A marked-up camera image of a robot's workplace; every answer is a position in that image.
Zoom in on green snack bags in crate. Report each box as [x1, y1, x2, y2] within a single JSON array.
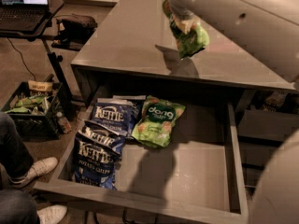
[[7, 95, 50, 115]]

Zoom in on dark chip bag back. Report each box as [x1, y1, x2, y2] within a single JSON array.
[[114, 95, 147, 119]]

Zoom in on open grey top drawer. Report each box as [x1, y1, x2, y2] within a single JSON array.
[[35, 85, 248, 224]]

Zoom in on blue kettle chip bag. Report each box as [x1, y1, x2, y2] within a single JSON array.
[[79, 120, 125, 155], [73, 133, 119, 190], [91, 98, 133, 137]]

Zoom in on green rice chip bag front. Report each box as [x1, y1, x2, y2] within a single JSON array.
[[162, 0, 209, 59]]

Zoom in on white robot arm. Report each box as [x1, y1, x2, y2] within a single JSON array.
[[174, 0, 299, 224]]

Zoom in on dark bag on floor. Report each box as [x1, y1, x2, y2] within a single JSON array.
[[51, 14, 97, 51]]

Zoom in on green rice chip bag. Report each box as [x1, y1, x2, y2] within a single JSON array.
[[162, 0, 209, 59], [132, 95, 186, 148]]

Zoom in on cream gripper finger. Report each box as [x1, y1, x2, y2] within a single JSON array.
[[174, 18, 196, 35]]

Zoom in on small bottle beside crate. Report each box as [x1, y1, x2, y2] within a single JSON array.
[[56, 112, 71, 133]]

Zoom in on black laptop stand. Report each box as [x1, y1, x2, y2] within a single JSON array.
[[0, 0, 73, 101]]

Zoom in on black laptop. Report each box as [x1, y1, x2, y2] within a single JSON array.
[[0, 0, 50, 33]]

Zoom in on white sneaker upper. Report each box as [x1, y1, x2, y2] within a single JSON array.
[[8, 157, 58, 189]]

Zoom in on black plastic crate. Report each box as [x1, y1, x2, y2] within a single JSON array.
[[2, 82, 67, 140]]

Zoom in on white sneaker lower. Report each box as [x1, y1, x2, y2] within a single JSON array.
[[37, 204, 67, 224]]

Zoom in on tan snack bag in crate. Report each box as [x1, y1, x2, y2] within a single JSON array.
[[28, 80, 53, 92]]

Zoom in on white sneaker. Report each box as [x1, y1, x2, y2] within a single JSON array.
[[37, 204, 67, 224], [8, 157, 58, 189]]

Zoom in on black power cable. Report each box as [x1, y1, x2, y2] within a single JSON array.
[[7, 37, 37, 82]]

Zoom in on grey counter cabinet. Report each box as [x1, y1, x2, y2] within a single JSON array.
[[72, 0, 298, 102]]

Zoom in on dark lower drawer unit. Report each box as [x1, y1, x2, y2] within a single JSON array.
[[237, 110, 299, 189]]

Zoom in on person leg in jeans upper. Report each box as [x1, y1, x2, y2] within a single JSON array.
[[0, 112, 34, 182]]

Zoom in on blue Kettle chip bag rear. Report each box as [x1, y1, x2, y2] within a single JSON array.
[[91, 98, 133, 137]]

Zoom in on blue Kettle chip bag front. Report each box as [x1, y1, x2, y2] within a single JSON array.
[[73, 133, 119, 190]]

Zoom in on green rice chip bag rear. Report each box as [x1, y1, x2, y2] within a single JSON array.
[[132, 95, 186, 148]]

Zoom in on blue Kettle chip bag middle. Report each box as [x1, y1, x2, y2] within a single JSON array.
[[79, 120, 125, 155]]

